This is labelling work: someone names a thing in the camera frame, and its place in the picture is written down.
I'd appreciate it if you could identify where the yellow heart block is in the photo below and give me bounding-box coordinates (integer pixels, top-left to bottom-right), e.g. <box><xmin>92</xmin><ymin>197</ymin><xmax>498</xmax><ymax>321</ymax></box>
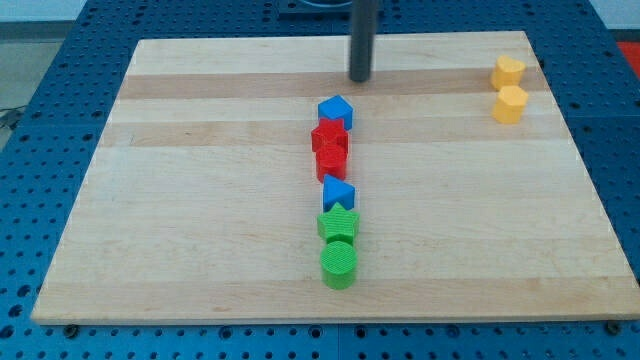
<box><xmin>490</xmin><ymin>55</ymin><xmax>526</xmax><ymax>91</ymax></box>

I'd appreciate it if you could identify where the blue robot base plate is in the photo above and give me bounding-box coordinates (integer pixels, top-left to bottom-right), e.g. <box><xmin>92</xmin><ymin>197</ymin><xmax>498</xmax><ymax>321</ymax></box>
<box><xmin>273</xmin><ymin>0</ymin><xmax>385</xmax><ymax>20</ymax></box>

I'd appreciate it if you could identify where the green star block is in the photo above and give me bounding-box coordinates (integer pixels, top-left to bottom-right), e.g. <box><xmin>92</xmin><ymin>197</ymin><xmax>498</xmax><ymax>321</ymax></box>
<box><xmin>317</xmin><ymin>203</ymin><xmax>360</xmax><ymax>245</ymax></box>

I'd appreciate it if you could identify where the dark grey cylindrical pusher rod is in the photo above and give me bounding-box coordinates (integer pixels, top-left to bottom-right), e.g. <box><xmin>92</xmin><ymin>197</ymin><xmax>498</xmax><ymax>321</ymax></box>
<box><xmin>349</xmin><ymin>0</ymin><xmax>378</xmax><ymax>83</ymax></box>

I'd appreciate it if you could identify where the blue triangle block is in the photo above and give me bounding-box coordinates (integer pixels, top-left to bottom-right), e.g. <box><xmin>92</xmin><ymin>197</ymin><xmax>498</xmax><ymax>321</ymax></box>
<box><xmin>322</xmin><ymin>174</ymin><xmax>356</xmax><ymax>212</ymax></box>

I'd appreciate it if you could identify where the red cylinder block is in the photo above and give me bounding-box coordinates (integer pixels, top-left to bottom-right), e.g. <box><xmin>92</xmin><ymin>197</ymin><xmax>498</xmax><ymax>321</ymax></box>
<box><xmin>315</xmin><ymin>144</ymin><xmax>348</xmax><ymax>183</ymax></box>

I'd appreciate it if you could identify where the green cylinder block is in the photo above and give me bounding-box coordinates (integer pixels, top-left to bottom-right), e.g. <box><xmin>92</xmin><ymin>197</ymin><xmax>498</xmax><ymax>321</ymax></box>
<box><xmin>320</xmin><ymin>241</ymin><xmax>358</xmax><ymax>290</ymax></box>

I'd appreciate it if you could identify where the red star block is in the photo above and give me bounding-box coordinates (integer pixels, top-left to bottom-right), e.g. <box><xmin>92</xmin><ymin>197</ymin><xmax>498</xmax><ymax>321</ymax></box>
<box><xmin>311</xmin><ymin>117</ymin><xmax>349</xmax><ymax>152</ymax></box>

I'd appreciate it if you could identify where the light wooden board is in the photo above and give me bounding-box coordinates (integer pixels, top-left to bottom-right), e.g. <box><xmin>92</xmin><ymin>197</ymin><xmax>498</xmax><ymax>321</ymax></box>
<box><xmin>31</xmin><ymin>31</ymin><xmax>639</xmax><ymax>325</ymax></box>

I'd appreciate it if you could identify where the blue cube block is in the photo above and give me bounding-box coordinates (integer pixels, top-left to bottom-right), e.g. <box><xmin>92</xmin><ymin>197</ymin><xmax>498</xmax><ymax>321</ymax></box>
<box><xmin>317</xmin><ymin>95</ymin><xmax>354</xmax><ymax>130</ymax></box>

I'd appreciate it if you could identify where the yellow pentagon block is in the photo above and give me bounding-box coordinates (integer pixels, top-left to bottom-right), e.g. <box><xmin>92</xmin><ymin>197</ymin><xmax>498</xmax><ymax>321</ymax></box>
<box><xmin>492</xmin><ymin>85</ymin><xmax>529</xmax><ymax>124</ymax></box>

